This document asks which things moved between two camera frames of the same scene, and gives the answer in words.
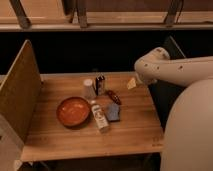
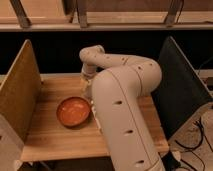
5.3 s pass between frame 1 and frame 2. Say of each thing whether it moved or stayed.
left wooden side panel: stayed
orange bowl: stayed
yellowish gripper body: moved
